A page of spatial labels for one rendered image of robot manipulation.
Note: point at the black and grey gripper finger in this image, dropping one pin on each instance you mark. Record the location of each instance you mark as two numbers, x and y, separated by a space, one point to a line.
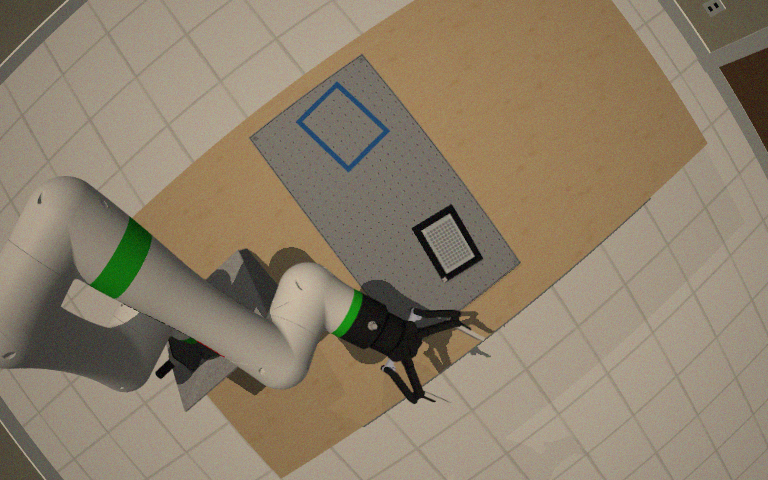
417 314
408 364

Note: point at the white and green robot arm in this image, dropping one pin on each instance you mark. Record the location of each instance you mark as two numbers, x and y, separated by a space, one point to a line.
68 228

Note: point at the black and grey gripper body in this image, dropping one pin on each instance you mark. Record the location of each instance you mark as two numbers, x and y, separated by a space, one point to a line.
391 335

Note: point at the blue tape outline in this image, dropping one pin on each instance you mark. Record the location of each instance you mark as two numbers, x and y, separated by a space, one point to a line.
324 146

